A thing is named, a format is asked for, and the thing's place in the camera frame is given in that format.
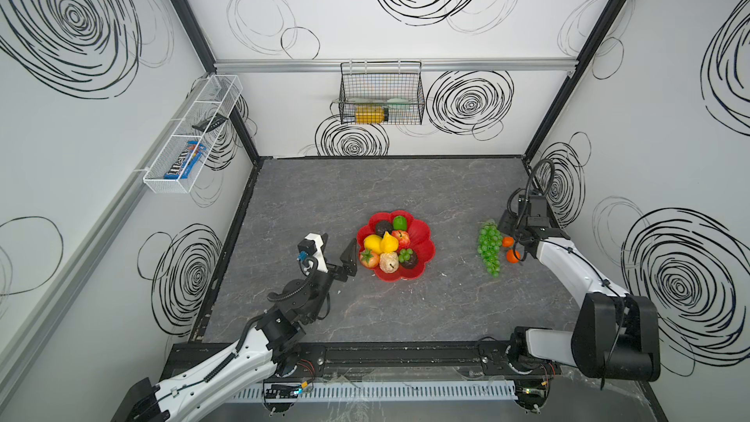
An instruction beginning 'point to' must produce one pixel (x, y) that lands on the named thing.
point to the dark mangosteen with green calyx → (408, 258)
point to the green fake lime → (399, 223)
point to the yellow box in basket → (370, 114)
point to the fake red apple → (403, 238)
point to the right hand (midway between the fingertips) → (512, 219)
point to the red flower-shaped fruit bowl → (420, 244)
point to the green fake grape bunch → (489, 244)
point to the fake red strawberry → (368, 258)
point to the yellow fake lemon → (373, 242)
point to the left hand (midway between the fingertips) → (343, 239)
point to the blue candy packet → (188, 157)
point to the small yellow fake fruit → (389, 243)
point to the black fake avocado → (382, 227)
